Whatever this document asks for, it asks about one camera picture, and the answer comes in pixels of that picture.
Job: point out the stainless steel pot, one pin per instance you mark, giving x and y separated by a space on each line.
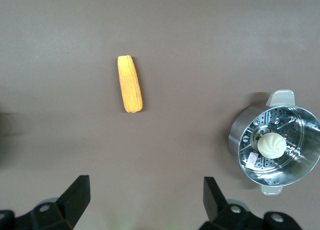
295 170

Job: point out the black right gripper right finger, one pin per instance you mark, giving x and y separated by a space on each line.
220 210

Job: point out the yellow corn cob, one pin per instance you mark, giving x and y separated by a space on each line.
130 85

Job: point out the white steamed bun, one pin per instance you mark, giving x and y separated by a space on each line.
271 145

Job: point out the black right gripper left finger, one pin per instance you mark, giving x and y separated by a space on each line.
67 205

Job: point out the perforated metal steamer plate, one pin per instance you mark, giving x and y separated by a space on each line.
267 130

